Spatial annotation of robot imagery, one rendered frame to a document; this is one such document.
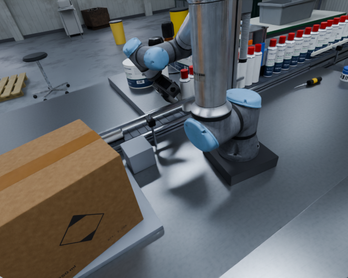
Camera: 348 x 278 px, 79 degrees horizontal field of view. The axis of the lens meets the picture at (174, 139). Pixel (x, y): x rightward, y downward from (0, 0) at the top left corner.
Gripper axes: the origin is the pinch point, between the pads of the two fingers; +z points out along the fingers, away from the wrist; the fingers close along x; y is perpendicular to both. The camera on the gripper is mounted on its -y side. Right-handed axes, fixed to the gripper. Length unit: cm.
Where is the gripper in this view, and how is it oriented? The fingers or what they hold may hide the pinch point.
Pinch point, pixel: (179, 102)
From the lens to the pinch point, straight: 102.7
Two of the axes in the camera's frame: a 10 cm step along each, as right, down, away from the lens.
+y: -5.1, -4.8, 7.1
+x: -6.8, 7.3, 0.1
